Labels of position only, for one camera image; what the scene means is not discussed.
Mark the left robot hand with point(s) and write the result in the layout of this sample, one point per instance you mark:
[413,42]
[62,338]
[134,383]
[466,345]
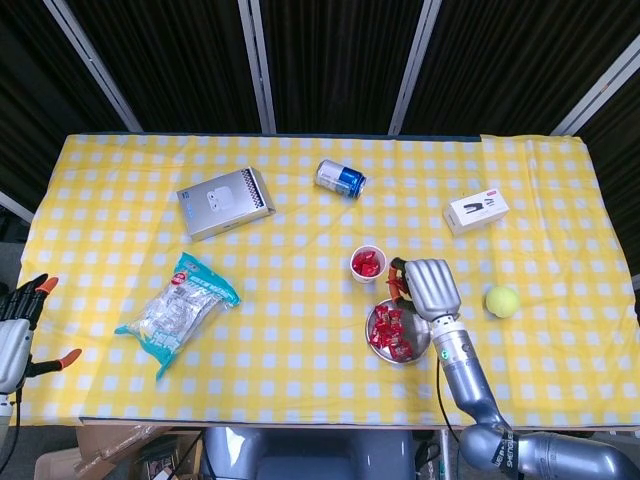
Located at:
[12,345]

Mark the yellow tennis ball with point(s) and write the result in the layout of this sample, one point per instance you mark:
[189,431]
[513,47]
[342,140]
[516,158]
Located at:
[502,301]

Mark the teal snack bag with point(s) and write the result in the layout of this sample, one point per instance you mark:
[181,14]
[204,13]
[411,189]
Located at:
[180,310]

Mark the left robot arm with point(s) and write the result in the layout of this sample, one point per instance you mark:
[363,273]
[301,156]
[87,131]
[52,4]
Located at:
[4,415]

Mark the metal table leg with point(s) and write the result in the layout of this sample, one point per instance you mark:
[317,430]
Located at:
[446,460]

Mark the blue beverage can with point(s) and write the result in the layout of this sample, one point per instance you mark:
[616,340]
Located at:
[340,178]

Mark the brown cardboard box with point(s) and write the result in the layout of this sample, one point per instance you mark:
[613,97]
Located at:
[105,445]

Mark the grey robot torso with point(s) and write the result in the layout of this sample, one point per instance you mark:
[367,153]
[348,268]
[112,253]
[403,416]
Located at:
[310,455]

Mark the white stapler box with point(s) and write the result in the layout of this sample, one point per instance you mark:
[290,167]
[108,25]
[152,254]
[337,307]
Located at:
[475,212]

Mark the metal bowl of red candies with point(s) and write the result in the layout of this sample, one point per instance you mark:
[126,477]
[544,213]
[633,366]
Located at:
[417,330]

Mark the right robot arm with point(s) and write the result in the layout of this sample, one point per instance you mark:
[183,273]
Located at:
[465,380]

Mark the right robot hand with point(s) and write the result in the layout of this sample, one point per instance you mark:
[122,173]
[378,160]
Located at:
[430,287]

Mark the white paper cup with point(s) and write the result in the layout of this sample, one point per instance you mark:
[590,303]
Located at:
[362,280]

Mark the white partition post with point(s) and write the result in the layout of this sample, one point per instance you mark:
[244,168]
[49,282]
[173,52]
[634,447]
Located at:
[15,205]
[600,94]
[259,65]
[94,65]
[415,65]

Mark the silver earbuds box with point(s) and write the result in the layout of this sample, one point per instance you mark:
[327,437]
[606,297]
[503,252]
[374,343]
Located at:
[220,205]

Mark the yellow checkered tablecloth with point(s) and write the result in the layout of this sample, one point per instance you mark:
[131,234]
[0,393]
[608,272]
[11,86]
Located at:
[300,325]

